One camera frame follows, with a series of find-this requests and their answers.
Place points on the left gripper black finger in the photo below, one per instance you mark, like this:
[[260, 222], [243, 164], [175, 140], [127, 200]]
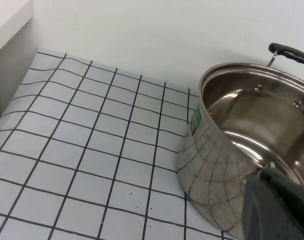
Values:
[[279, 212]]

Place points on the white grid-pattern tablecloth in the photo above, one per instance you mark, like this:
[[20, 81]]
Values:
[[79, 150]]

